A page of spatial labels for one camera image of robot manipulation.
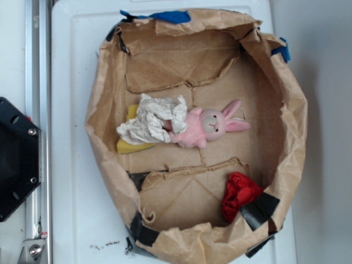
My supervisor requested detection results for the crumpled white paper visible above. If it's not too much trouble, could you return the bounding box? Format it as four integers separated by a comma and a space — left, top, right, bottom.
117, 93, 188, 145

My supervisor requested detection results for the crumpled red paper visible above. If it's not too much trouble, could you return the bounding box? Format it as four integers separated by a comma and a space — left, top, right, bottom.
221, 172, 264, 223

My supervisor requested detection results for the brown paper lined box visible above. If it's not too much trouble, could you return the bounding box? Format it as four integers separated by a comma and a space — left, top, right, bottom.
85, 9, 307, 263

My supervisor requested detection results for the pink plush bunny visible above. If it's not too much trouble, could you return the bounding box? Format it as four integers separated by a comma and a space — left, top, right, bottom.
163, 100, 250, 149

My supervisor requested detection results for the yellow sponge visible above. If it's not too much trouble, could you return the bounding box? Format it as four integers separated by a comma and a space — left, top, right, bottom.
117, 104, 156, 155

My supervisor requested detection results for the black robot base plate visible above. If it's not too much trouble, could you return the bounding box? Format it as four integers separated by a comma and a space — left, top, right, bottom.
0, 97, 40, 222

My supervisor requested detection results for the aluminium frame rail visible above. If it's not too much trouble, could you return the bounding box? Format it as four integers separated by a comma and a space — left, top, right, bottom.
25, 1, 54, 263

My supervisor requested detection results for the metal corner bracket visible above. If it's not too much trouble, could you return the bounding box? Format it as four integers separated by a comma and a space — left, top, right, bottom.
17, 239, 47, 264

